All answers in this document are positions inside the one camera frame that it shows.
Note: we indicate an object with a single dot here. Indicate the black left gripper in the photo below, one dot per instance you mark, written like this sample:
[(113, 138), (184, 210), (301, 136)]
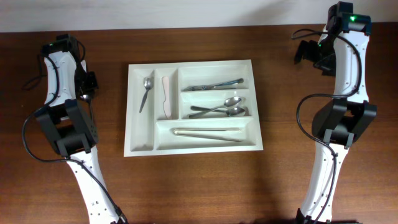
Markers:
[(94, 85)]

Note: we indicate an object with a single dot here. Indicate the dark steel teaspoon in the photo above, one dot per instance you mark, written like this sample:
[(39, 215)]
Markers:
[(148, 85)]

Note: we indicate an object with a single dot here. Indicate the steel tweezers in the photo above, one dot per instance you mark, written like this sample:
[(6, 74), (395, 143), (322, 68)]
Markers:
[(206, 133)]

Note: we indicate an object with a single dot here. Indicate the white plastic cutlery tray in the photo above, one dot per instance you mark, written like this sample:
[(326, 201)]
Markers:
[(149, 133)]

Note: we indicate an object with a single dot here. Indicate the steel fork underneath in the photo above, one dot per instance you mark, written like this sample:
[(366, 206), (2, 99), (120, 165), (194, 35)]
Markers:
[(229, 83)]

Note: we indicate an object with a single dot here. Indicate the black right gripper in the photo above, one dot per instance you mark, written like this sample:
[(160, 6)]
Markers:
[(328, 68)]

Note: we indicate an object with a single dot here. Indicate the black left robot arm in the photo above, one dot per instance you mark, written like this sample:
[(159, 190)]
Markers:
[(70, 130)]

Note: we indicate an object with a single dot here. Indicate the pink plastic knife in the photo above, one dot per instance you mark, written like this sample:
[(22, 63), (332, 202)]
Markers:
[(166, 104)]

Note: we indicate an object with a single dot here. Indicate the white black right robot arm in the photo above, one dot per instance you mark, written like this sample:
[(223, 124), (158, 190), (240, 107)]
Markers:
[(338, 50)]

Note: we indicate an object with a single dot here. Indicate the small steel teaspoon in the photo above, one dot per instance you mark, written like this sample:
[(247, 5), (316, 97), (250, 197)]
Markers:
[(87, 99)]

